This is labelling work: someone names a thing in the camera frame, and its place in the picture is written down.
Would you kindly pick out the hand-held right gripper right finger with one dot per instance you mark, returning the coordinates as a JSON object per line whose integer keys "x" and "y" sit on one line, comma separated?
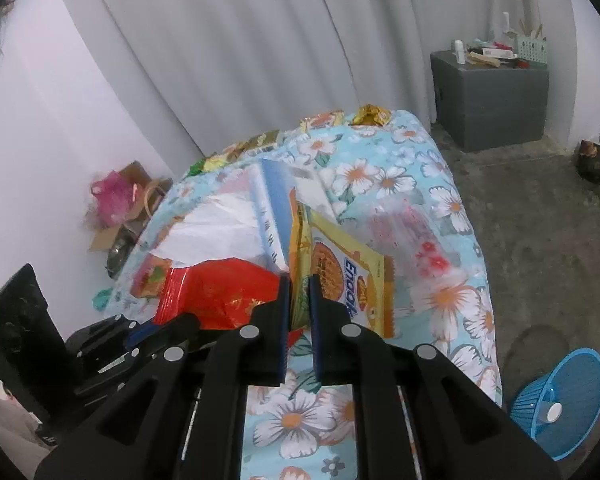
{"x": 316, "y": 320}

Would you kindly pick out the blue plastic basket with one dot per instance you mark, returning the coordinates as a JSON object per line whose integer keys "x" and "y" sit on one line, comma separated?
{"x": 575, "y": 390}

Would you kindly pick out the floral blue tablecloth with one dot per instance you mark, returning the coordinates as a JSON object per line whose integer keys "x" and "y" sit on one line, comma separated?
{"x": 445, "y": 200}

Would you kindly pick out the small white bottle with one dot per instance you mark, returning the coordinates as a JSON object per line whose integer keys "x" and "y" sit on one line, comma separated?
{"x": 460, "y": 52}

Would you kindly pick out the green slotted basket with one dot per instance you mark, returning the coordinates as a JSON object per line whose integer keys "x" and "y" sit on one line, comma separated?
{"x": 532, "y": 52}

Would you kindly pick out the brown bag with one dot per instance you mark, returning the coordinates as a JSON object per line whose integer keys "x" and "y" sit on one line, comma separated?
{"x": 595, "y": 160}

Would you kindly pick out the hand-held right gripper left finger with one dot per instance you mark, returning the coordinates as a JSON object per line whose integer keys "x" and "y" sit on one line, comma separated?
{"x": 283, "y": 320}

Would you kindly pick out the yellow noodle packet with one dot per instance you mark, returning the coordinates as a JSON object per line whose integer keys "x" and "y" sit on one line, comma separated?
{"x": 342, "y": 265}

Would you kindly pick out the teal plastic object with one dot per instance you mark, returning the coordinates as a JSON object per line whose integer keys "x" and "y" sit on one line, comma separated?
{"x": 102, "y": 299}

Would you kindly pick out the grey cabinet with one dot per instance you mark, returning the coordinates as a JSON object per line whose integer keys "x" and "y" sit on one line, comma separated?
{"x": 490, "y": 105}

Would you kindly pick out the black bin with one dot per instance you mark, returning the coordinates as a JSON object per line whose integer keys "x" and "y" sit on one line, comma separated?
{"x": 20, "y": 335}

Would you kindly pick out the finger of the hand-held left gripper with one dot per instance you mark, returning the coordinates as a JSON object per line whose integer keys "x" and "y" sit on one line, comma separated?
{"x": 180, "y": 327}

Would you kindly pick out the small orange snack packet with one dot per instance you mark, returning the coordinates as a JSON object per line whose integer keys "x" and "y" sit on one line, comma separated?
{"x": 150, "y": 277}

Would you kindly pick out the gold foil wrapper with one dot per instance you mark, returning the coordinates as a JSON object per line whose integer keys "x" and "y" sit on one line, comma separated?
{"x": 372, "y": 115}

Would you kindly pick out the cardboard box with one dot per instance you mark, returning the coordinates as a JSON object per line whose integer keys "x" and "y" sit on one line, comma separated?
{"x": 140, "y": 180}

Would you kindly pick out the white curtain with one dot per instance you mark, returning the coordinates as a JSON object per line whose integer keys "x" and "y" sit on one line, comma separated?
{"x": 260, "y": 50}

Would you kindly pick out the pink plastic bag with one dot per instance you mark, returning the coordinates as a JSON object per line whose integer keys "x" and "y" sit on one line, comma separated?
{"x": 111, "y": 200}

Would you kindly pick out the green wrapper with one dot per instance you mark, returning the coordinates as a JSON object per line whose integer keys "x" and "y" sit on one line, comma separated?
{"x": 196, "y": 167}

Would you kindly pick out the white cloth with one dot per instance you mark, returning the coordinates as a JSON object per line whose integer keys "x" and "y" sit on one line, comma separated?
{"x": 5, "y": 425}

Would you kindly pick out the clear bag with red print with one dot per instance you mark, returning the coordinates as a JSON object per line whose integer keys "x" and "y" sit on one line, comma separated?
{"x": 420, "y": 240}

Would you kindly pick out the yellow gold wrapper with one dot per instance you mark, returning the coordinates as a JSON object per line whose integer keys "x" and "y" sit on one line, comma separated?
{"x": 245, "y": 147}

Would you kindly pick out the red snack packet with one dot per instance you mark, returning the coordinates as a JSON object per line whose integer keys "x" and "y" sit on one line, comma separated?
{"x": 215, "y": 295}

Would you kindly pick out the orange yellow wrapper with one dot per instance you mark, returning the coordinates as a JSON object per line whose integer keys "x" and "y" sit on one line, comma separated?
{"x": 322, "y": 119}

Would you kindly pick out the blue white packet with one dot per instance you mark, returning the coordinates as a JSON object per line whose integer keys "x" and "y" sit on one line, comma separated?
{"x": 275, "y": 200}

